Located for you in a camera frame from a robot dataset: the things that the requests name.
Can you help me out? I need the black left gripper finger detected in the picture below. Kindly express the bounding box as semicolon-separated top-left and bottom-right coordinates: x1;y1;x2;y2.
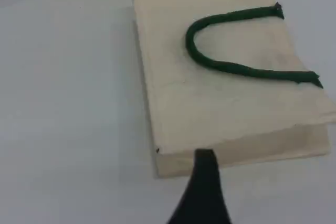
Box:
165;149;232;224

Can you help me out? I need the white handbag with green handles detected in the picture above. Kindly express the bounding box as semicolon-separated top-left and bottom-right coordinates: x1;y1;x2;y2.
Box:
131;0;336;180

